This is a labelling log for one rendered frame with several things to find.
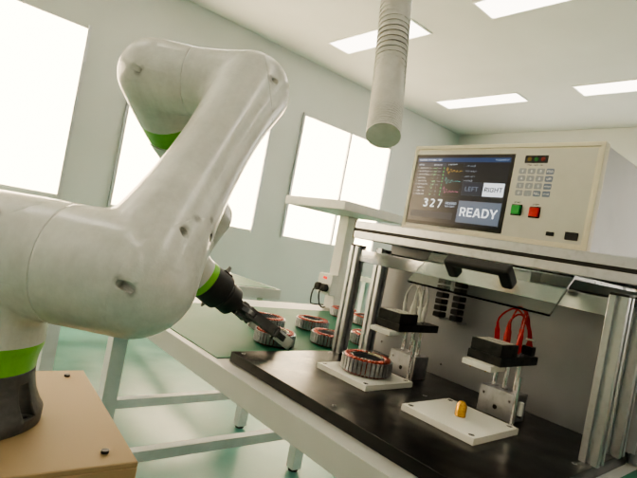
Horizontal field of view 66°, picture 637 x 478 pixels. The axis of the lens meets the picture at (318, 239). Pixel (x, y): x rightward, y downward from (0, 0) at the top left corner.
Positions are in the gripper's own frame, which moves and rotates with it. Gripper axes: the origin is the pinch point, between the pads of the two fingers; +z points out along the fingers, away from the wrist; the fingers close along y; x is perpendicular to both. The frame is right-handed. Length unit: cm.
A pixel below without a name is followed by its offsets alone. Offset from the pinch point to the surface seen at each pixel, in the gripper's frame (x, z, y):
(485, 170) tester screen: -50, -11, -45
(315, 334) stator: -7.6, 11.6, -0.2
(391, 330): -12.6, 0.1, -35.1
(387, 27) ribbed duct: -160, 4, 73
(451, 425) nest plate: 0, -3, -60
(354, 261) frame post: -25.7, -3.1, -14.7
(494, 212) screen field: -43, -6, -48
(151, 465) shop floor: 62, 46, 83
